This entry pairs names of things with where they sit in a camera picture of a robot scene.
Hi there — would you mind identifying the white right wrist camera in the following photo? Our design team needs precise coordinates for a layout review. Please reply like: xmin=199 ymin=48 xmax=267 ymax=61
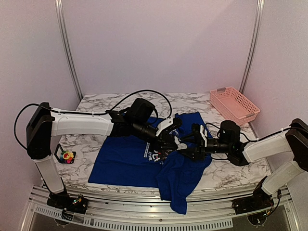
xmin=192 ymin=123 xmax=207 ymax=147

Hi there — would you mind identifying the aluminium corner post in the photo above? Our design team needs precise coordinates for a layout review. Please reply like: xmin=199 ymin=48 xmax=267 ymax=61
xmin=239 ymin=0 xmax=265 ymax=94
xmin=54 ymin=0 xmax=83 ymax=101

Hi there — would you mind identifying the left aluminium corner post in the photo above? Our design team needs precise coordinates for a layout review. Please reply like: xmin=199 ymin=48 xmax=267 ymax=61
xmin=54 ymin=0 xmax=83 ymax=101

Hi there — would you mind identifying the pink perforated plastic basket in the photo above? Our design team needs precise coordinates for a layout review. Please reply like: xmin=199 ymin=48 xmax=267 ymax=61
xmin=210 ymin=87 xmax=260 ymax=126

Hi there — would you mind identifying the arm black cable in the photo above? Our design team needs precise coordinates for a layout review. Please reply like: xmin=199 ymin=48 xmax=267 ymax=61
xmin=204 ymin=122 xmax=258 ymax=161
xmin=13 ymin=90 xmax=174 ymax=150

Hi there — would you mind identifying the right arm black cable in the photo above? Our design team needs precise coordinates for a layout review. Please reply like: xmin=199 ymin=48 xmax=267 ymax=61
xmin=204 ymin=122 xmax=258 ymax=161

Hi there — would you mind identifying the right aluminium corner post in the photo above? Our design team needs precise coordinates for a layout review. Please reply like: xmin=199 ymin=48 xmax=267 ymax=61
xmin=239 ymin=0 xmax=265 ymax=94

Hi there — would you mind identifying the aluminium front rail frame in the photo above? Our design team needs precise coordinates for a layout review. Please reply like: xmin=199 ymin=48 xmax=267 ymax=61
xmin=19 ymin=186 xmax=300 ymax=231

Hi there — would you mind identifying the silver round brooch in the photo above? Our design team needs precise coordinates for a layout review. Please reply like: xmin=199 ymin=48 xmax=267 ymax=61
xmin=174 ymin=136 xmax=187 ymax=151

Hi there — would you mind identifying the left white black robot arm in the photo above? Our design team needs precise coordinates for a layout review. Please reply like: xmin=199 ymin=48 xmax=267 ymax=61
xmin=26 ymin=98 xmax=182 ymax=209

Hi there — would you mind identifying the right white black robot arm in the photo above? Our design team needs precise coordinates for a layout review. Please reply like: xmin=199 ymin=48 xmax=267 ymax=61
xmin=178 ymin=118 xmax=308 ymax=210

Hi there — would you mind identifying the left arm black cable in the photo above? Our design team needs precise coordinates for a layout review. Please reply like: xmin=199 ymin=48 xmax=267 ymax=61
xmin=13 ymin=90 xmax=174 ymax=150

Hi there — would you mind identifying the blue printed t-shirt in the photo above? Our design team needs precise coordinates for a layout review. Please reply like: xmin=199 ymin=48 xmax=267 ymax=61
xmin=88 ymin=111 xmax=212 ymax=215

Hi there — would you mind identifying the black box with flower brooch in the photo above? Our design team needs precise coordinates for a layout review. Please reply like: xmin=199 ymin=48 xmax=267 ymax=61
xmin=53 ymin=143 xmax=77 ymax=164

